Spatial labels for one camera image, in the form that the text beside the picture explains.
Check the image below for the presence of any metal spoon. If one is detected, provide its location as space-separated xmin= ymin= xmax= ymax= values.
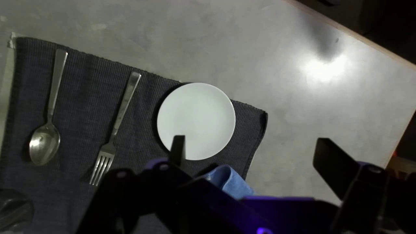
xmin=27 ymin=48 xmax=70 ymax=167

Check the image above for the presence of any blue towel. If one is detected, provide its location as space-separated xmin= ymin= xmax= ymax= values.
xmin=200 ymin=162 xmax=257 ymax=200

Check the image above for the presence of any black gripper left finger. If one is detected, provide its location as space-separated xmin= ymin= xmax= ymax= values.
xmin=76 ymin=133 xmax=244 ymax=234

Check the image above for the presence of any metal fork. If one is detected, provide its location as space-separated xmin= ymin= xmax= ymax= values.
xmin=88 ymin=70 xmax=143 ymax=187

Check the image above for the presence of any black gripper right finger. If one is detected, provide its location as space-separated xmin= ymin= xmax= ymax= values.
xmin=312 ymin=136 xmax=416 ymax=234

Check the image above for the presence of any dark fabric placemat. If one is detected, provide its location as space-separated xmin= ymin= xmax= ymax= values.
xmin=0 ymin=36 xmax=269 ymax=234

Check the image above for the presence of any white round plate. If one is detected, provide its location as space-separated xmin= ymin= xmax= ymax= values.
xmin=156 ymin=81 xmax=238 ymax=161

